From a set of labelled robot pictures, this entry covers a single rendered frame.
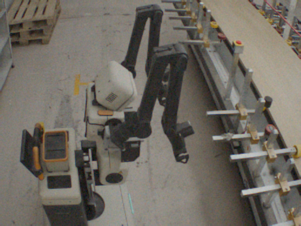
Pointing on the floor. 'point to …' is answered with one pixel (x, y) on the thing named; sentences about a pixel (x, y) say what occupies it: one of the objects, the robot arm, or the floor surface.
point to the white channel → (289, 19)
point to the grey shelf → (6, 61)
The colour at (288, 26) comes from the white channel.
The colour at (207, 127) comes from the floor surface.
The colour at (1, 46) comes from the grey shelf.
